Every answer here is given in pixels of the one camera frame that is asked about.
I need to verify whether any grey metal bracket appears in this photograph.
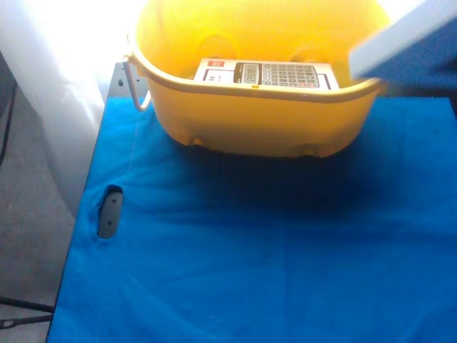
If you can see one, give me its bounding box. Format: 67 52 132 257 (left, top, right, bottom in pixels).
97 185 124 239

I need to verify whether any black strap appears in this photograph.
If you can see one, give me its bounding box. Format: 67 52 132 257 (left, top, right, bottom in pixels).
0 313 54 330

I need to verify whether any yellow plastic basket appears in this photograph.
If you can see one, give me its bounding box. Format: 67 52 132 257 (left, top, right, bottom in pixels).
128 0 392 159

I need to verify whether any deli calculator box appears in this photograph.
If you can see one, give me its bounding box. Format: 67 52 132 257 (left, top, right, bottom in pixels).
192 57 340 90

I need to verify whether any thin black cable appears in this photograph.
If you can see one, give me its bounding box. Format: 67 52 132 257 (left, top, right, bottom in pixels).
0 295 55 312

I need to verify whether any cream basket handle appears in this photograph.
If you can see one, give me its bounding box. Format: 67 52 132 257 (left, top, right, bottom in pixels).
122 34 153 112

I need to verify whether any white and blue box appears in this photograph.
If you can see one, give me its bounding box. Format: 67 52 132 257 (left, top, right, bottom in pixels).
348 0 457 82

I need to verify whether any blue table cloth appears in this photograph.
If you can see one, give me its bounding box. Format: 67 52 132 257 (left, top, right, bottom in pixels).
46 96 457 343

